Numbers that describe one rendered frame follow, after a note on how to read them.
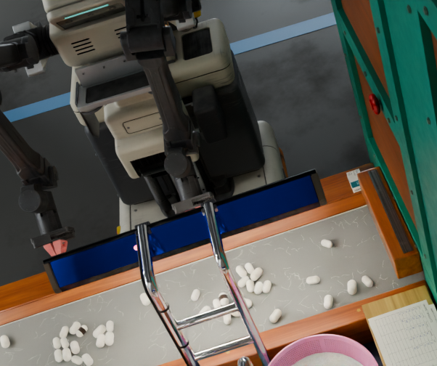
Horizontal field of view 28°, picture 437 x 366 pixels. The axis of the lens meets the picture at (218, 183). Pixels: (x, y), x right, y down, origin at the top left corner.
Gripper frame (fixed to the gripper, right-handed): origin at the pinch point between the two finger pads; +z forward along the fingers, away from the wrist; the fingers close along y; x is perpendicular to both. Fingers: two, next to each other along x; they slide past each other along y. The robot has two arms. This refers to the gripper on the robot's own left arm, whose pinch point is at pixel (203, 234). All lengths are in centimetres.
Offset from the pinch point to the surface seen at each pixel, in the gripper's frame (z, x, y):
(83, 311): 8.4, 8.6, -36.7
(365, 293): 25.6, -6.2, 32.7
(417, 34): -8, -101, 46
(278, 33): -95, 193, 42
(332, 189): -1.4, 13.5, 34.0
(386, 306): 29.6, -14.5, 35.7
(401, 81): -8, -68, 47
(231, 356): 29.6, -12.8, -1.1
